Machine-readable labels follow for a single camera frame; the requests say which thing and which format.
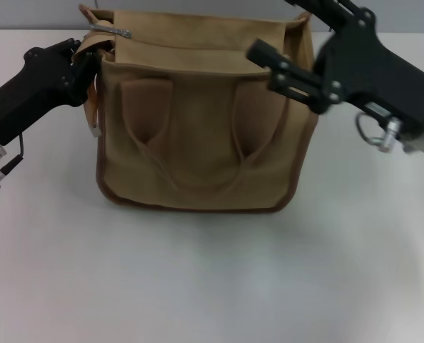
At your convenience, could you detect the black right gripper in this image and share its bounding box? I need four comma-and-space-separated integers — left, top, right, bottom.
246, 0, 424, 134

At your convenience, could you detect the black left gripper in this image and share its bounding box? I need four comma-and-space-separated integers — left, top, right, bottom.
0, 36, 99, 146

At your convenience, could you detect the silver metal zipper pull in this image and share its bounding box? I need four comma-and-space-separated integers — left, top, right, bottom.
89, 22, 133, 39

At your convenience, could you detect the khaki canvas food bag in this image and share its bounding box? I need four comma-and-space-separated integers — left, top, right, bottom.
71, 3, 320, 214

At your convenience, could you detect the right gripper cable with plug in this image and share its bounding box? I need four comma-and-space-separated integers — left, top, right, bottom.
355, 111, 405, 154

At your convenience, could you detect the gripper cable with plug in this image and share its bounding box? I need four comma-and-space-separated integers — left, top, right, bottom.
355, 111, 405, 154
0, 133, 26, 194

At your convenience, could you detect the left gripper cable with plug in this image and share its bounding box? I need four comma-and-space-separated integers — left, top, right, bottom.
0, 133, 26, 194

